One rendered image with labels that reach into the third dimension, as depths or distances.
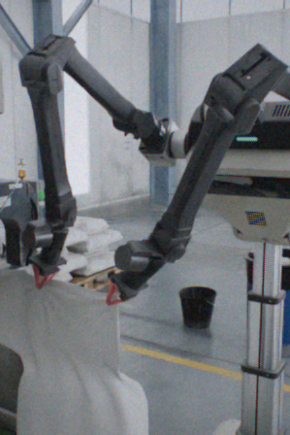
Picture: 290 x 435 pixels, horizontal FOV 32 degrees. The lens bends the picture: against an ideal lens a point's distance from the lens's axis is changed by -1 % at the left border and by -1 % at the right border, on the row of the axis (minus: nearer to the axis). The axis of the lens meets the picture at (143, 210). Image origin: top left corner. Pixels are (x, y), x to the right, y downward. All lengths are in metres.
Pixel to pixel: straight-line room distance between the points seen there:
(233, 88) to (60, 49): 0.45
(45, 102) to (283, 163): 0.65
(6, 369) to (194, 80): 8.44
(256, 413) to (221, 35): 8.61
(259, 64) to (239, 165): 0.54
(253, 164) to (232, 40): 8.46
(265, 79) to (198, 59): 9.14
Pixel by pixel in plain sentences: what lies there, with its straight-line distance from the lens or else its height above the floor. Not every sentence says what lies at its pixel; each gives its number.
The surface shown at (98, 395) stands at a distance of 1.38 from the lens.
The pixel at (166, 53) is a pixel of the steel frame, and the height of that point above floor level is 2.98.
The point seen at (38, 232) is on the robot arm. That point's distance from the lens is 1.32.
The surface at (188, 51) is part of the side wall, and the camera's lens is 10.18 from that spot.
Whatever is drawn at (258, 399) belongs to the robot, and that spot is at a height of 0.58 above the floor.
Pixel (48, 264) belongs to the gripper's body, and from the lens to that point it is 1.41.
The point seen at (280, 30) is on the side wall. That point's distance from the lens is 9.57.
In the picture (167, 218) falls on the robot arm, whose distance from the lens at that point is 1.12.
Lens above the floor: 1.48
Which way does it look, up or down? 9 degrees down
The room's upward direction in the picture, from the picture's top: straight up
